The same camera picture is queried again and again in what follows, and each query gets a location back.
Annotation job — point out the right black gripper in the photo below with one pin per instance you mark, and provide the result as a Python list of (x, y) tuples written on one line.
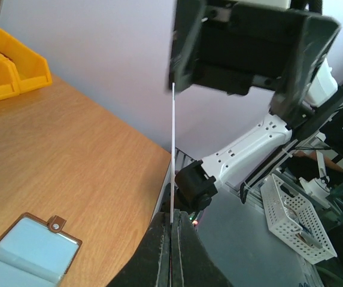
[(244, 45)]

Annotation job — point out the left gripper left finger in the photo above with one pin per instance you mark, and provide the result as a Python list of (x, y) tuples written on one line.
[(150, 263)]

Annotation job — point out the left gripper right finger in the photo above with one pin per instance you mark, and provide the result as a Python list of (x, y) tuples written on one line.
[(190, 263)]

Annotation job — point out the brown leather card holder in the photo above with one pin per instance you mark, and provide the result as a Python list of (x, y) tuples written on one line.
[(27, 251)]

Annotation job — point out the white card with stripe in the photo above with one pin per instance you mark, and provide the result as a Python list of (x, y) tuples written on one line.
[(172, 157)]

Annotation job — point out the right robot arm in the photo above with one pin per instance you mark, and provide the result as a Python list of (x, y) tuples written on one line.
[(197, 183)]

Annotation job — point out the red card stack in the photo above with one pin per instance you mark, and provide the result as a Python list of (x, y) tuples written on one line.
[(6, 56)]

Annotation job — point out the white perforated basket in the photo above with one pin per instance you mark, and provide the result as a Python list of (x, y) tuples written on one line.
[(294, 221)]

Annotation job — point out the right yellow bin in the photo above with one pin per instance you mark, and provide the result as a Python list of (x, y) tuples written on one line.
[(31, 69)]

